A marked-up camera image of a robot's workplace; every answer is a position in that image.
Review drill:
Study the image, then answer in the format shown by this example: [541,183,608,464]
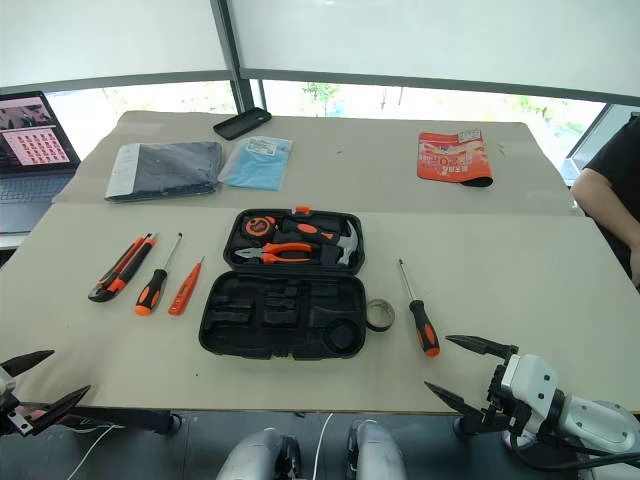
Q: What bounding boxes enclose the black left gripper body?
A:
[0,370,33,437]

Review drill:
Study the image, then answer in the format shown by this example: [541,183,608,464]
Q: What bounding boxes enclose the person in black shirt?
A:
[569,111,640,289]

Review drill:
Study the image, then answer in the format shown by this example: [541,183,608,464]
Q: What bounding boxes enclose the dark folded cloth in bag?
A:
[103,141,224,204]

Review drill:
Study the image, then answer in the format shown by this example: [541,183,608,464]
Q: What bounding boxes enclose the orange black utility knife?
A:
[87,231,159,304]

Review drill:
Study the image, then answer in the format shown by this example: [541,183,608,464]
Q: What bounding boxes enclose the small orange black screwdriver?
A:
[133,232,183,318]

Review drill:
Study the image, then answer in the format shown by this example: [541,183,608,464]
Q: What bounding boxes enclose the light blue plastic packet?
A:
[217,136,294,193]

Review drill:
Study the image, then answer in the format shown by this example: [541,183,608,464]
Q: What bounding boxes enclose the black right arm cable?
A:
[501,430,640,460]

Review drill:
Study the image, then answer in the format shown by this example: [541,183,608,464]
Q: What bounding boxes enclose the orange tester pen screwdriver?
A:
[167,255,207,317]

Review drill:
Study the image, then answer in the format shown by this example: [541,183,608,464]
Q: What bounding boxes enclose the thin white cable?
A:
[69,423,124,480]
[311,411,336,480]

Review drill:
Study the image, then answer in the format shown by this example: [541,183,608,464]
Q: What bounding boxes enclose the silver rounded robot leg cover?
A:
[214,426,302,480]
[346,418,407,480]

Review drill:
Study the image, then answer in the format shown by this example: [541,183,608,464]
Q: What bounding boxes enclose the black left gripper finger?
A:
[22,384,93,434]
[0,349,56,378]

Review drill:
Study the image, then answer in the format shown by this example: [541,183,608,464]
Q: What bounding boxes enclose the open grey laptop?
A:
[0,90,83,235]

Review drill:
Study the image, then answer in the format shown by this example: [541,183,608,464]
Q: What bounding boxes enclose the grey window frame post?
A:
[209,0,272,114]

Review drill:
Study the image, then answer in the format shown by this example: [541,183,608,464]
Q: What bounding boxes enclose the black tool case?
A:
[198,205,370,362]

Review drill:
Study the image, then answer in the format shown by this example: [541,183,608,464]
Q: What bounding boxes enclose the large orange black screwdriver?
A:
[396,257,443,358]

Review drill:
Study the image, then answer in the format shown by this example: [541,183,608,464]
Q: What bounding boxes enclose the orange black tape measure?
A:
[242,214,277,239]

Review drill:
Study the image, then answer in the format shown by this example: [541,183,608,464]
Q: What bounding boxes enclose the claw hammer orange black handle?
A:
[279,216,363,267]

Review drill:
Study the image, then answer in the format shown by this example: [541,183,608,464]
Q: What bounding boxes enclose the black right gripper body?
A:
[482,359,533,437]

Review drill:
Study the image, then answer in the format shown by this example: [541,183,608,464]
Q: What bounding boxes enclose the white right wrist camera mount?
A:
[499,353,567,437]

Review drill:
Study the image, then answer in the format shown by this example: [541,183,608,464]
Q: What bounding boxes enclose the orange printed pouch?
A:
[416,129,496,190]

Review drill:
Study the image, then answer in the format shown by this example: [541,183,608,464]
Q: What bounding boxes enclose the black electrical tape roll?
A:
[364,297,397,333]

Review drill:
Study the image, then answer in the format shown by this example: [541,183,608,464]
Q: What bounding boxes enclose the pliers with orange handles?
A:
[234,241,316,265]

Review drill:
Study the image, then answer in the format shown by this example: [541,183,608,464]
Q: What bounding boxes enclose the black phone case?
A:
[212,106,273,140]

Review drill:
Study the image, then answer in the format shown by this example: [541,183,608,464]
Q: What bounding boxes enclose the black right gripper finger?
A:
[444,334,520,363]
[423,380,497,436]

